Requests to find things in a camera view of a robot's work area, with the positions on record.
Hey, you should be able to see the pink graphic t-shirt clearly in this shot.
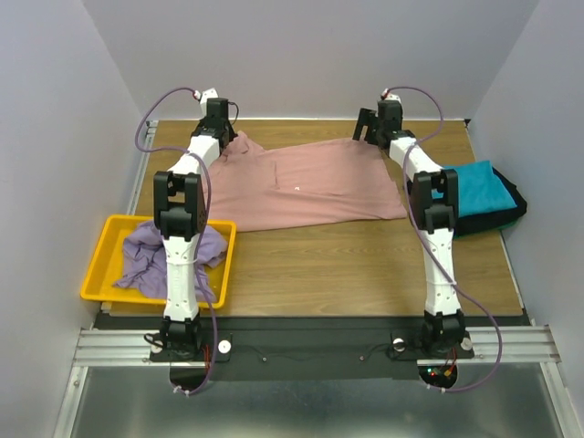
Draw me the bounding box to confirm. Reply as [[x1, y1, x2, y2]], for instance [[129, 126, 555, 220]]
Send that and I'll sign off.
[[209, 132, 406, 232]]

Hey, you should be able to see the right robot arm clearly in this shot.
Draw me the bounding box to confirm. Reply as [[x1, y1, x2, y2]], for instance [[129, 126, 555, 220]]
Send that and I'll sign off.
[[352, 93, 465, 354]]

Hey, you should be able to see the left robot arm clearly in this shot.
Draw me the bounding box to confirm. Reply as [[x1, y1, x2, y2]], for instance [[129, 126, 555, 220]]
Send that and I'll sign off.
[[153, 89, 235, 360]]

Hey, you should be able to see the teal folded t-shirt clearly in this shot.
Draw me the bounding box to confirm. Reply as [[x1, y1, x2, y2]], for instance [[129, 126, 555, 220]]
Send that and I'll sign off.
[[446, 161, 517, 217]]

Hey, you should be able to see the black folded t-shirt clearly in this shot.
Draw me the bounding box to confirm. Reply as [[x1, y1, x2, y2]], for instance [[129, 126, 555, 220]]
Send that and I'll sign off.
[[454, 167, 527, 237]]

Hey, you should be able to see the lavender t-shirt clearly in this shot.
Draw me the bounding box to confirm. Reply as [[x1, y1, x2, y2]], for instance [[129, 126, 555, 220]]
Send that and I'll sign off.
[[113, 221, 228, 303]]

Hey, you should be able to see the green folded t-shirt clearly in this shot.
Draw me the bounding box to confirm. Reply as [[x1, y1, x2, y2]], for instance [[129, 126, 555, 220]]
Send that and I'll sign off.
[[496, 219, 519, 231]]

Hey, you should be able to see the yellow plastic tray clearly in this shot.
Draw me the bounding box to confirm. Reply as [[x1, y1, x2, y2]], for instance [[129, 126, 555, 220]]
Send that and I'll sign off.
[[80, 214, 237, 309]]

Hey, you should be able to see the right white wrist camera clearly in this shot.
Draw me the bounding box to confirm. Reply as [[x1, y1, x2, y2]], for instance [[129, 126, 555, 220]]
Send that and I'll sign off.
[[380, 89, 402, 104]]

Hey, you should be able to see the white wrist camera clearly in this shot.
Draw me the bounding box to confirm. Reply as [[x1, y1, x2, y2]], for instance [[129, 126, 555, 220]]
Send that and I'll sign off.
[[380, 89, 402, 104], [192, 88, 219, 117]]

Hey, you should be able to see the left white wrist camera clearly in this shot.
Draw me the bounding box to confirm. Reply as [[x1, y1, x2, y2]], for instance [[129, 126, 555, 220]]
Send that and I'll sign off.
[[192, 88, 219, 117]]

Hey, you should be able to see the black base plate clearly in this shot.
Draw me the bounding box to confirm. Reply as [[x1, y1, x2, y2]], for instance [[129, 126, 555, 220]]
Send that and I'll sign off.
[[75, 314, 548, 381]]

